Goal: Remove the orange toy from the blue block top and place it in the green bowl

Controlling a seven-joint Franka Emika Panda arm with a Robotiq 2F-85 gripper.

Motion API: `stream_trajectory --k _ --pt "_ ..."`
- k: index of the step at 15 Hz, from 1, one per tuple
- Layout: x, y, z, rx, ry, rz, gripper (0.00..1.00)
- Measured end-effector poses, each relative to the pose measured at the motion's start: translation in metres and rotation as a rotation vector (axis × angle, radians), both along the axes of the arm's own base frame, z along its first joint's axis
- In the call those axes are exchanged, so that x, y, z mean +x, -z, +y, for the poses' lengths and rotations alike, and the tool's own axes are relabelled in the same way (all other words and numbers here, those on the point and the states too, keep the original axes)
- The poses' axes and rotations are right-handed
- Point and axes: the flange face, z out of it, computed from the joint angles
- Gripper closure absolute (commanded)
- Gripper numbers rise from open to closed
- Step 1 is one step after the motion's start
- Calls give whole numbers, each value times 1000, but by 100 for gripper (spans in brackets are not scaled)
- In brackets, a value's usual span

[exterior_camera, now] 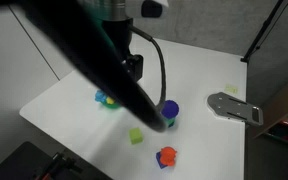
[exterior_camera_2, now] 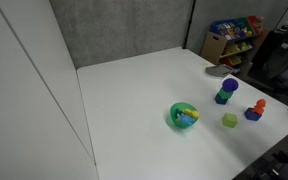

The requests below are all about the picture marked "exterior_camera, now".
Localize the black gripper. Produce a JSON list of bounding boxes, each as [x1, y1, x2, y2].
[[122, 54, 144, 82]]

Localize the orange toy animal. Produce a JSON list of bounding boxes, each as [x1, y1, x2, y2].
[[160, 147, 177, 166]]

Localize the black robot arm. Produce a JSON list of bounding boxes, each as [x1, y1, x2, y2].
[[17, 0, 167, 132]]

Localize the yellow bear toy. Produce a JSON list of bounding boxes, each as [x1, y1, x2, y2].
[[106, 97, 115, 104]]

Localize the blue elephant toy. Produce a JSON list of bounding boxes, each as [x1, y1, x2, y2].
[[95, 90, 107, 103]]

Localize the green stacked block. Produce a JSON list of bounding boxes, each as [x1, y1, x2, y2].
[[166, 117, 176, 127]]

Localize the blue block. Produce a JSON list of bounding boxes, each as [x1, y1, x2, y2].
[[156, 152, 168, 169]]

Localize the purple bumpy ball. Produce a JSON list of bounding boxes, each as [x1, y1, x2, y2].
[[161, 100, 179, 119]]

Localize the light green cube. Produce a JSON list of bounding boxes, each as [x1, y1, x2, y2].
[[129, 128, 143, 145]]

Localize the grey metal mounting plate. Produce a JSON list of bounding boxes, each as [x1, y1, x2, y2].
[[206, 92, 263, 126]]

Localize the pale green sticky note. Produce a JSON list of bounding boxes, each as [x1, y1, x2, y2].
[[225, 84, 238, 94]]

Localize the black tripod stand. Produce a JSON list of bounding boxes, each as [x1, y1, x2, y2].
[[240, 0, 288, 63]]

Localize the wooden shelf with items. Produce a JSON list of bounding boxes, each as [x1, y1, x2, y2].
[[247, 83, 288, 144]]

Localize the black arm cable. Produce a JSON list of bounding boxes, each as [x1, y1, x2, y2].
[[129, 25, 168, 108]]

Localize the black camera tripod clamp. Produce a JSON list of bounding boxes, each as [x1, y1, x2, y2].
[[34, 153, 83, 180]]

